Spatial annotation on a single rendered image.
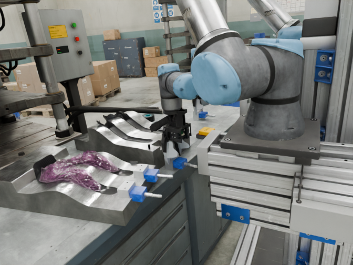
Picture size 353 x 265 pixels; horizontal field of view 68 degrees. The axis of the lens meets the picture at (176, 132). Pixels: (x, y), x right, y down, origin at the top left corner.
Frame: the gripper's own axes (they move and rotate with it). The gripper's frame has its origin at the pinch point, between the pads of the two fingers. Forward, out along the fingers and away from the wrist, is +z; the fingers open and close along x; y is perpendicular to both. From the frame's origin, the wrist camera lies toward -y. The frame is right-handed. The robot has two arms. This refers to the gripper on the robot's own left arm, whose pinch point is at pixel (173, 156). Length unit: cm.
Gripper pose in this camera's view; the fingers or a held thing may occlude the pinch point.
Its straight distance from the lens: 103.4
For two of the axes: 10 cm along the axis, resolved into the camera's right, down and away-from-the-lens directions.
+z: 0.9, 9.2, 3.7
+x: 5.5, -3.6, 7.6
